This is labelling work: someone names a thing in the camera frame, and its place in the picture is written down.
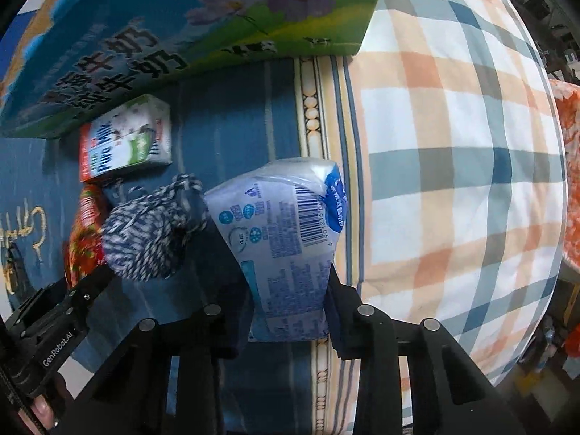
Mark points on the orange blue plaid quilt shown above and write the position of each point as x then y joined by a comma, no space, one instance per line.
453,154

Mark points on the large printed cardboard milk box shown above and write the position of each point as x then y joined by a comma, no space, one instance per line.
181,31

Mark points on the small white green milk carton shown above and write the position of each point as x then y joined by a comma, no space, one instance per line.
124,138

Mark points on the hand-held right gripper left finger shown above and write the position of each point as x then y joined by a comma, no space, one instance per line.
237,326

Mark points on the person's left hand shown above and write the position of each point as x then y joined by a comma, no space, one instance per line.
45,410

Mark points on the red printed snack packet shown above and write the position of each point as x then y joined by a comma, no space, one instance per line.
84,235

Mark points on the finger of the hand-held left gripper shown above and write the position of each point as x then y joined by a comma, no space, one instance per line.
93,286

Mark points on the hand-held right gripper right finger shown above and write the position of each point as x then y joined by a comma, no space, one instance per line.
343,321

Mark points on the blue patterned bed sheet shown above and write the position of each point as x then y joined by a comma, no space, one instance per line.
253,113

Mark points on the blue white tissue pack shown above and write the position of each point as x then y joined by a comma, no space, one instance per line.
281,240

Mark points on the orange floral cloth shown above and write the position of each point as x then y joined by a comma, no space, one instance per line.
568,167

